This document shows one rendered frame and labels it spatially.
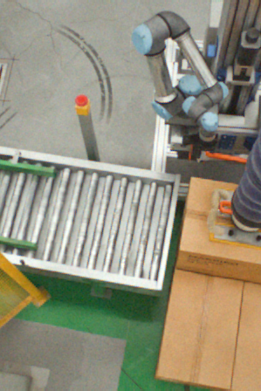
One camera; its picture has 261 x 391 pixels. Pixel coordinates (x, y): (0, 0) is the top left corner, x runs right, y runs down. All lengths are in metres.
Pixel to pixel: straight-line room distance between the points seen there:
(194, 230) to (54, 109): 1.82
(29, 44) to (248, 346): 2.88
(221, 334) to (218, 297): 0.21
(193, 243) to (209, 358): 0.67
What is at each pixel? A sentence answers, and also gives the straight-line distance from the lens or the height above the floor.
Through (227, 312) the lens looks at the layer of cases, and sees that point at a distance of 2.97.
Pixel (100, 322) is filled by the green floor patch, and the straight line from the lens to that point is 3.49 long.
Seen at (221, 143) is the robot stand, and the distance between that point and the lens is 3.00.
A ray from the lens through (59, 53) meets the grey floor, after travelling 4.33.
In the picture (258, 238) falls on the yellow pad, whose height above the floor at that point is 0.99.
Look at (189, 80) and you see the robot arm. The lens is 2.62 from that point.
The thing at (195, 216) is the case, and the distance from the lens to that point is 2.66.
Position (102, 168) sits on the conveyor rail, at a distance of 3.13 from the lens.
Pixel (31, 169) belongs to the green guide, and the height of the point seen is 0.63.
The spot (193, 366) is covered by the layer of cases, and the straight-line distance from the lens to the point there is 2.92.
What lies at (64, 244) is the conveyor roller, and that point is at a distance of 3.04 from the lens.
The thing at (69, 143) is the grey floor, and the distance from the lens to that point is 3.90.
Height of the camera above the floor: 3.45
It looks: 70 degrees down
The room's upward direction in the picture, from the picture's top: 4 degrees counter-clockwise
